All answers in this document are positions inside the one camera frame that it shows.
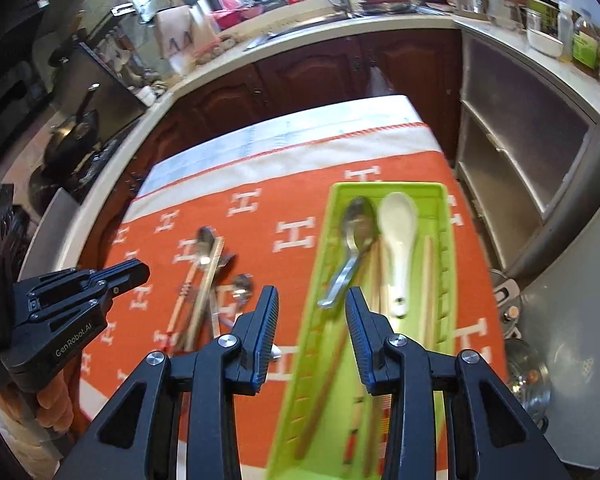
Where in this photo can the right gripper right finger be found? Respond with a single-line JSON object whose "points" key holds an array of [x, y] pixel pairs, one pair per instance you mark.
{"points": [[369, 331]]}

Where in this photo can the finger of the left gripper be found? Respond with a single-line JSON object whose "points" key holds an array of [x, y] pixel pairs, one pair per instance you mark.
{"points": [[120, 278]]}

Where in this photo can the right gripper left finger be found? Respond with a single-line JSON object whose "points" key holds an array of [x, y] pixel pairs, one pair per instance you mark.
{"points": [[255, 332]]}

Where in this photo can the tan bamboo chopstick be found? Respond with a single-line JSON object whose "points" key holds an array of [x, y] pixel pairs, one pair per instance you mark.
{"points": [[378, 304]]}

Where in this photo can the light bamboo chopstick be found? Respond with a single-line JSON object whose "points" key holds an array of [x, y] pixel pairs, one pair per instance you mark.
{"points": [[197, 317]]}

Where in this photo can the dark brown wooden chopstick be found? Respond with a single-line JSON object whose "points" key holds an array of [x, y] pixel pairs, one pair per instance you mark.
{"points": [[325, 380]]}

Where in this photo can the small steel spoon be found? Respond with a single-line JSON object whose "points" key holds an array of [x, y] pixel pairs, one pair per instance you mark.
{"points": [[242, 290]]}

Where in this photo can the bamboo chopstick red end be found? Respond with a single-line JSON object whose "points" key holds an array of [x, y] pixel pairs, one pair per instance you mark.
{"points": [[369, 281]]}

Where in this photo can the bamboo chopstick red handle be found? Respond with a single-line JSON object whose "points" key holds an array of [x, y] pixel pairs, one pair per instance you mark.
{"points": [[179, 303]]}

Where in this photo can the large steel spoon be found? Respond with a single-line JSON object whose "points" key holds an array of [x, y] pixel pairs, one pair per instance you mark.
{"points": [[205, 241]]}

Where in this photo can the short steel soup spoon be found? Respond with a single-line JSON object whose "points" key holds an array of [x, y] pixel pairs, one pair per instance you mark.
{"points": [[358, 231]]}

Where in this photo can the white ceramic soup spoon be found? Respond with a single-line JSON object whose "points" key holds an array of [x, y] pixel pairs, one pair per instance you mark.
{"points": [[398, 221]]}

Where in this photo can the left hand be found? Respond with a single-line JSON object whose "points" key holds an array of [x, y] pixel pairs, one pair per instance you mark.
{"points": [[53, 405]]}

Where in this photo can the green plastic utensil tray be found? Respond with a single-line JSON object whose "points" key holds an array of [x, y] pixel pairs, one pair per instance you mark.
{"points": [[431, 200]]}

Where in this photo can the orange H-pattern blanket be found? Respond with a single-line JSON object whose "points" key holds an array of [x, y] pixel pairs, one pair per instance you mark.
{"points": [[270, 203]]}

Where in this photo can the gas stove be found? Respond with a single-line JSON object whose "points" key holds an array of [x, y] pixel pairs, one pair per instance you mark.
{"points": [[43, 186]]}

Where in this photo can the black frying pan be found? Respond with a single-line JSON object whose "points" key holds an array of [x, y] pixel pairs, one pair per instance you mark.
{"points": [[72, 140]]}

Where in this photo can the steel pot on floor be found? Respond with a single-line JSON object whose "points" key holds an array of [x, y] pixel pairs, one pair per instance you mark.
{"points": [[528, 380]]}

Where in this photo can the grey metal cabinet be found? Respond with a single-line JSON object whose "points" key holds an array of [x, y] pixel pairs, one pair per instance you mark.
{"points": [[529, 148]]}

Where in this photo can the wooden cutting board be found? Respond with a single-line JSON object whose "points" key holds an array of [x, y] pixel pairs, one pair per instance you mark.
{"points": [[174, 32]]}

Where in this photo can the stainless steel sink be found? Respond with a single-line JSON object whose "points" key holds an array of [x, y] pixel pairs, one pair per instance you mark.
{"points": [[298, 27]]}

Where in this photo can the dark wood base cabinets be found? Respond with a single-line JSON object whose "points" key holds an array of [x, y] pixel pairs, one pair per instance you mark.
{"points": [[424, 64]]}

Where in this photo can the stacked plates by sink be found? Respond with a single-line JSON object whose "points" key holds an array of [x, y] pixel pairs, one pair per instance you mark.
{"points": [[384, 6]]}

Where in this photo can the white bowl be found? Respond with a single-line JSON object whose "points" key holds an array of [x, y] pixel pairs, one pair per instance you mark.
{"points": [[544, 43]]}

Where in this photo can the green label oil bottle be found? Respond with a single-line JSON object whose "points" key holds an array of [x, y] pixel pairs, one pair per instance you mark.
{"points": [[585, 45]]}

